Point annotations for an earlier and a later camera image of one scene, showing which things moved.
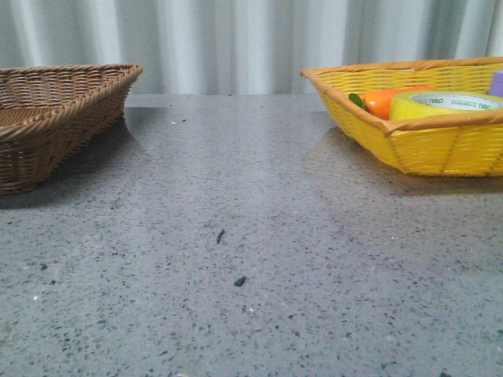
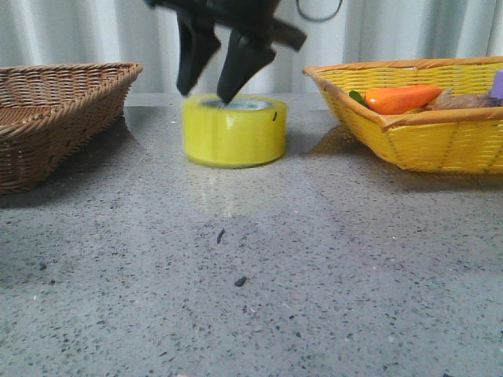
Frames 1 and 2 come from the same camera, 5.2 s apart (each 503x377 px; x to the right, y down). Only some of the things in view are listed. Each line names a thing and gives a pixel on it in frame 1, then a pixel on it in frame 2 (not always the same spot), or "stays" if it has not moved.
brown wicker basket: x=50 y=114 stays
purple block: x=497 y=84 stays
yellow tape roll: x=419 y=103 to x=244 y=133
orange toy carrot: x=380 y=101 stays
